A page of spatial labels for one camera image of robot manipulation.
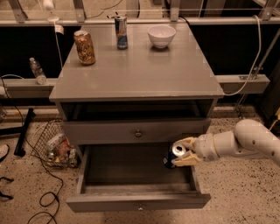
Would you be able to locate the grey metal railing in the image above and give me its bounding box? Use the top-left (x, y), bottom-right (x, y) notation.
top-left (0, 0), bottom-right (280, 26)

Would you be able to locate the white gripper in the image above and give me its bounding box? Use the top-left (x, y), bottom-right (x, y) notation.
top-left (171, 134), bottom-right (219, 167)

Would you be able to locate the open grey middle drawer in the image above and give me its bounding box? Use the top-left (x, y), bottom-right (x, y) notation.
top-left (66, 143), bottom-right (211, 213)

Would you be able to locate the white hanging cable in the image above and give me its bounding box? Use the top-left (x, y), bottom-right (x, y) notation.
top-left (222, 15), bottom-right (263, 97)

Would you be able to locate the black floor cable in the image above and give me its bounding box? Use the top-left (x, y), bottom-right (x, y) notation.
top-left (0, 76), bottom-right (65, 224)

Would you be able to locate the clear plastic water bottle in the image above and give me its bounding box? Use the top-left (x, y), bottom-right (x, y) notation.
top-left (29, 58), bottom-right (47, 85)

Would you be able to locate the wire basket with snacks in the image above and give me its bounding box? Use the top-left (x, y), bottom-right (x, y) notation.
top-left (31, 119), bottom-right (79, 168)

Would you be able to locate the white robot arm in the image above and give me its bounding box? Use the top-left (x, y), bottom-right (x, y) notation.
top-left (166, 119), bottom-right (280, 168)

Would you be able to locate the grey wooden drawer cabinet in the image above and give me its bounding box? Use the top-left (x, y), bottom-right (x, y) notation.
top-left (48, 22), bottom-right (226, 214)

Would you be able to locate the slim red bull can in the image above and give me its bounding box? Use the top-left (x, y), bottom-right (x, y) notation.
top-left (115, 16), bottom-right (128, 50)

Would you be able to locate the white ceramic bowl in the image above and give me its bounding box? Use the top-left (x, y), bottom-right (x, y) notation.
top-left (147, 25), bottom-right (177, 48)

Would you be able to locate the closed grey upper drawer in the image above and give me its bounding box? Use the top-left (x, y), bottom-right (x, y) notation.
top-left (62, 118), bottom-right (211, 145)

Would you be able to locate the black metal stand leg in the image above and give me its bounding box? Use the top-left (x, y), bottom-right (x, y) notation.
top-left (14, 108), bottom-right (35, 157)

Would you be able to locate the blue pepsi can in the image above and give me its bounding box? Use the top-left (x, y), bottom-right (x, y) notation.
top-left (163, 143), bottom-right (186, 169)

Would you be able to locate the gold patterned soda can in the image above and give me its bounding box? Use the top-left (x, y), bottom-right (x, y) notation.
top-left (73, 30), bottom-right (95, 66)

